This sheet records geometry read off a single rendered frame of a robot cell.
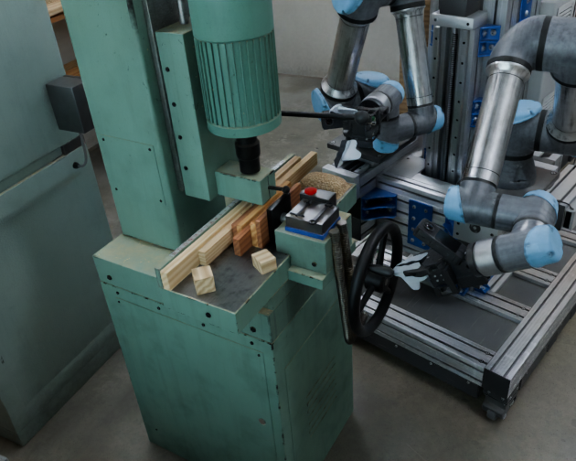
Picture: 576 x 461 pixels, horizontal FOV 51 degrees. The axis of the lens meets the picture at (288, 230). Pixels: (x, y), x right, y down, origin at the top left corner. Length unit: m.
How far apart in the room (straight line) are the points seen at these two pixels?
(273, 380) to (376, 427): 0.72
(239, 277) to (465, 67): 0.97
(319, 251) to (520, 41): 0.62
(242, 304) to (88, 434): 1.20
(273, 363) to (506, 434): 1.00
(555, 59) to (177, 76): 0.82
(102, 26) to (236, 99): 0.35
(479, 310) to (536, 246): 1.17
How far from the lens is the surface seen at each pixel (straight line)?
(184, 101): 1.45
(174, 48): 1.42
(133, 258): 1.70
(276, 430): 1.74
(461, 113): 1.99
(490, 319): 2.33
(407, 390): 2.33
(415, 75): 1.80
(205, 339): 1.63
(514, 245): 1.23
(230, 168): 1.54
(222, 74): 1.34
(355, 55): 1.85
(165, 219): 1.63
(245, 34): 1.31
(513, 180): 1.87
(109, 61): 1.51
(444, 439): 2.21
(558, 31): 1.44
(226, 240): 1.47
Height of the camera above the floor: 1.74
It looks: 34 degrees down
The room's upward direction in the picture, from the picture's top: 5 degrees counter-clockwise
